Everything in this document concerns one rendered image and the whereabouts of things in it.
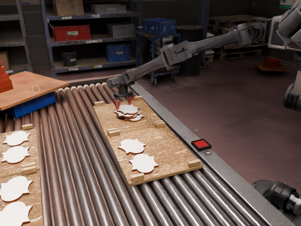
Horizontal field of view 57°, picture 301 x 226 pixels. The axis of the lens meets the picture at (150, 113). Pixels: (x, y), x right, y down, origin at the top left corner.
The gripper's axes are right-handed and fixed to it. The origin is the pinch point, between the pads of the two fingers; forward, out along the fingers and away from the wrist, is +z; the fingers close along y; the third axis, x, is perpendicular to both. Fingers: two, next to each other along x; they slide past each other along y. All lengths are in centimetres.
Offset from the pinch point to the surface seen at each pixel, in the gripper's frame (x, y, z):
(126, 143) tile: 29.7, 23.0, 3.0
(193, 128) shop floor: -54, -153, 100
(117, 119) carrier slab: 4.2, 8.7, 4.8
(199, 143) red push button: 54, -6, 4
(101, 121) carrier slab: -0.3, 16.5, 4.9
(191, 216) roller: 81, 35, 5
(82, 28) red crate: -348, -185, 19
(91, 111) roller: -20.2, 11.0, 7.3
